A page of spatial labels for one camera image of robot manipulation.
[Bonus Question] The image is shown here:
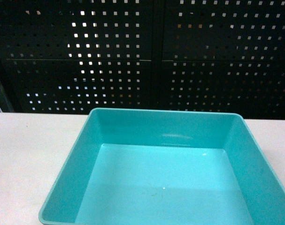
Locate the teal plastic tray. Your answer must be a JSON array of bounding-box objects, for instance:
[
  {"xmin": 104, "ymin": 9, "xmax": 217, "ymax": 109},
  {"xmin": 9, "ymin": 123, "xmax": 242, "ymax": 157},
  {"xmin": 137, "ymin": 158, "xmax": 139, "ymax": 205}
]
[{"xmin": 39, "ymin": 108, "xmax": 285, "ymax": 225}]

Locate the black perforated metal panel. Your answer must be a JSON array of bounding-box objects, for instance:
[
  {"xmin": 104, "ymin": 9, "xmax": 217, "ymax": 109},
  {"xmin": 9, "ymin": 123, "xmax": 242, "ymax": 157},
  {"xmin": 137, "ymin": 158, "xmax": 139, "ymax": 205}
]
[{"xmin": 0, "ymin": 0, "xmax": 285, "ymax": 120}]

